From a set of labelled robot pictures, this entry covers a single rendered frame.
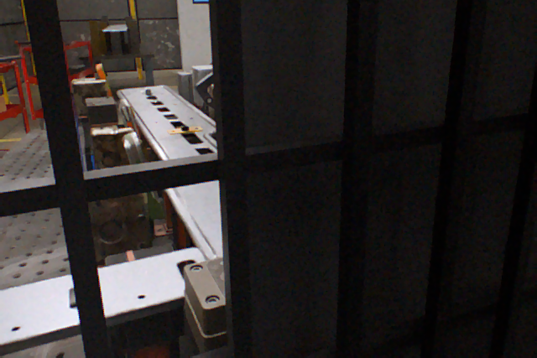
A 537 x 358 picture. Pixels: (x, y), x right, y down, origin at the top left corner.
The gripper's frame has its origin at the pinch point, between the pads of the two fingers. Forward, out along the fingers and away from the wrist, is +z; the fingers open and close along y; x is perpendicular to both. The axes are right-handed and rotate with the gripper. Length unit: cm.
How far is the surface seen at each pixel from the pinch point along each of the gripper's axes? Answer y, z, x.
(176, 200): 11.3, 12.2, -6.1
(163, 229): 7, 41, -55
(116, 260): 22.1, 13.9, 5.8
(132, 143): 17.3, 1.1, -4.0
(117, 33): -37, 14, -552
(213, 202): 6.3, 11.9, -2.1
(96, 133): 20.9, 7.7, -38.2
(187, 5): -166, -16, -709
